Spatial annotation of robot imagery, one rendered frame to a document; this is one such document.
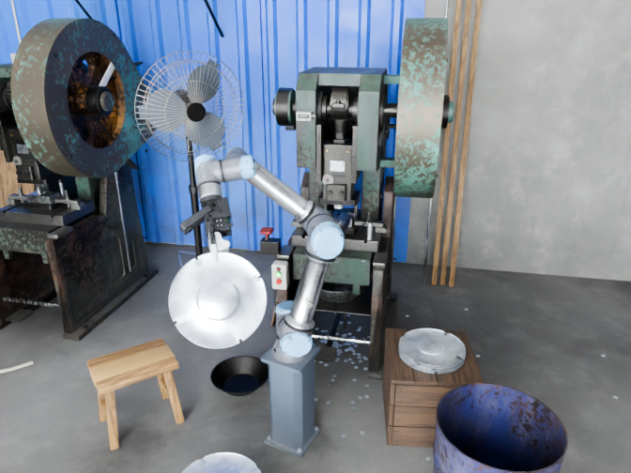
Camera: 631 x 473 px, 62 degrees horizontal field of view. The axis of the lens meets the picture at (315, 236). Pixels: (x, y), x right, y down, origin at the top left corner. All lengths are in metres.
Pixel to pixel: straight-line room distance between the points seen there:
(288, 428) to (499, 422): 0.85
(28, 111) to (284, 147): 1.79
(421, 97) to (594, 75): 1.88
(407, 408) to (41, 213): 2.28
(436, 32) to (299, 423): 1.73
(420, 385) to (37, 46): 2.32
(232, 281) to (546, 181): 2.79
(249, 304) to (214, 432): 1.08
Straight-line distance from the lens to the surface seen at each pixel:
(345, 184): 2.63
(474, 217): 3.98
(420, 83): 2.22
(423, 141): 2.23
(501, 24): 3.76
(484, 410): 2.19
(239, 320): 1.61
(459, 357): 2.42
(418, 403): 2.36
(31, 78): 2.85
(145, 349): 2.59
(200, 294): 1.62
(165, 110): 2.88
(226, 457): 2.02
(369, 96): 2.49
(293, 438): 2.40
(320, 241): 1.79
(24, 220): 3.47
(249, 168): 1.72
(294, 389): 2.23
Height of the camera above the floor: 1.73
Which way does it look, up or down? 22 degrees down
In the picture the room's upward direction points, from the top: straight up
